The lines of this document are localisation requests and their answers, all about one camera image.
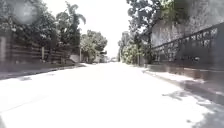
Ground grey concrete road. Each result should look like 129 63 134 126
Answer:
0 61 224 128

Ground row of trees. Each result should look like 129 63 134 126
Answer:
0 0 109 64

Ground grey concrete sidewalk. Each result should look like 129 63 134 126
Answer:
139 65 224 107
0 63 86 80

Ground dark slatted fence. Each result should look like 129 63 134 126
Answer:
0 31 81 73

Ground trees by wall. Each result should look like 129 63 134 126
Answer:
117 0 178 66

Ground grey wall with railing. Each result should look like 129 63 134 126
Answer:
145 0 224 81

